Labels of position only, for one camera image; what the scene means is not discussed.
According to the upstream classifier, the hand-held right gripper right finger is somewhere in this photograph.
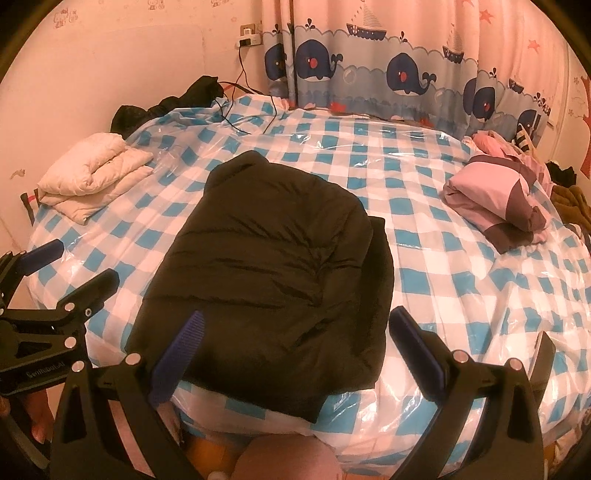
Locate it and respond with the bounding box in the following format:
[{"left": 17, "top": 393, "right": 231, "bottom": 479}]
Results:
[{"left": 388, "top": 307, "right": 546, "bottom": 480}]

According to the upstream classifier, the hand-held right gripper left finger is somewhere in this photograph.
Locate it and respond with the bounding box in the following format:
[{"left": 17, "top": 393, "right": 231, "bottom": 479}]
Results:
[{"left": 48, "top": 310, "right": 206, "bottom": 480}]

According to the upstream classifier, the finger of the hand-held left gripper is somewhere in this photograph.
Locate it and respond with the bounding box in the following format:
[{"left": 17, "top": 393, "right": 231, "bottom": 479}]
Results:
[
  {"left": 0, "top": 244, "right": 64, "bottom": 303},
  {"left": 0, "top": 269, "right": 121, "bottom": 352}
]

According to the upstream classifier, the black puffer jacket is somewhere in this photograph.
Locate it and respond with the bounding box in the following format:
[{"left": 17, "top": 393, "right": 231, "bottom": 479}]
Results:
[{"left": 124, "top": 150, "right": 395, "bottom": 424}]

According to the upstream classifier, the person's left hand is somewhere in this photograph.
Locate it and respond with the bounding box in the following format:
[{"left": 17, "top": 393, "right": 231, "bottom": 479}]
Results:
[{"left": 23, "top": 392, "right": 58, "bottom": 446}]

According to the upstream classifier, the blue checkered bed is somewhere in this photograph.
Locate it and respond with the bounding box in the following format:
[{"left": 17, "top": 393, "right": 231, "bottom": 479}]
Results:
[{"left": 25, "top": 92, "right": 591, "bottom": 462}]

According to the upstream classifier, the white folded puffer jacket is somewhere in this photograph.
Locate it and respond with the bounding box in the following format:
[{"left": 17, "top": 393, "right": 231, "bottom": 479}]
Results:
[{"left": 37, "top": 133, "right": 155, "bottom": 226}]

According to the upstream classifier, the pink grey folded jacket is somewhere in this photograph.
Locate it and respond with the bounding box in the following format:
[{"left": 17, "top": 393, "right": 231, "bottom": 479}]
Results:
[{"left": 442, "top": 154, "right": 548, "bottom": 254}]

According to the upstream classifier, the brown cloth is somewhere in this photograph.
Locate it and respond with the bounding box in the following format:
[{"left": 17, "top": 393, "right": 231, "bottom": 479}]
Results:
[{"left": 549, "top": 185, "right": 591, "bottom": 241}]

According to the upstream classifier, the black fuzzy clothing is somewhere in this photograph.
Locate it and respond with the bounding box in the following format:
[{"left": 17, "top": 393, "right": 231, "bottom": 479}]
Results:
[{"left": 110, "top": 76, "right": 227, "bottom": 139}]

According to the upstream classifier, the pink cloth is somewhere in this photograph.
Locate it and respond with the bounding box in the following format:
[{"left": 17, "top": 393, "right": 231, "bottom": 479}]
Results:
[{"left": 471, "top": 130, "right": 552, "bottom": 185}]

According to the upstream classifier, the dark cloth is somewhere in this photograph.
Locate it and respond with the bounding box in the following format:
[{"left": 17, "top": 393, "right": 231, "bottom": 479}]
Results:
[{"left": 545, "top": 161, "right": 578, "bottom": 185}]

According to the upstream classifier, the striped cushion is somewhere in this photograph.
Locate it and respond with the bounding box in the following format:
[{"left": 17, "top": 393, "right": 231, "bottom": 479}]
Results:
[{"left": 515, "top": 122, "right": 539, "bottom": 153}]

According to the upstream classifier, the white wardrobe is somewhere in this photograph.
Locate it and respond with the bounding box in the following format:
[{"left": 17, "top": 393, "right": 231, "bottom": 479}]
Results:
[{"left": 551, "top": 41, "right": 591, "bottom": 185}]

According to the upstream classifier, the whale print curtain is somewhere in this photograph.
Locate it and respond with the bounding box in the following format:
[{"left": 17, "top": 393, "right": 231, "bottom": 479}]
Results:
[{"left": 259, "top": 0, "right": 573, "bottom": 139}]

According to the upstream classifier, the dark strap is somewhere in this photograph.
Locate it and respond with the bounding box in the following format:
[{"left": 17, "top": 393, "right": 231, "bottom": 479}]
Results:
[{"left": 531, "top": 332, "right": 557, "bottom": 398}]

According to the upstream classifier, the red cable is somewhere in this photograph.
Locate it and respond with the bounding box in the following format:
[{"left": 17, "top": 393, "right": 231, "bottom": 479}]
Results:
[{"left": 217, "top": 80, "right": 259, "bottom": 95}]

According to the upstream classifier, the black charger cable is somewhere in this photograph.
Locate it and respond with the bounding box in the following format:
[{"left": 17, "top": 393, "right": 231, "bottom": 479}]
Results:
[{"left": 217, "top": 46, "right": 278, "bottom": 134}]

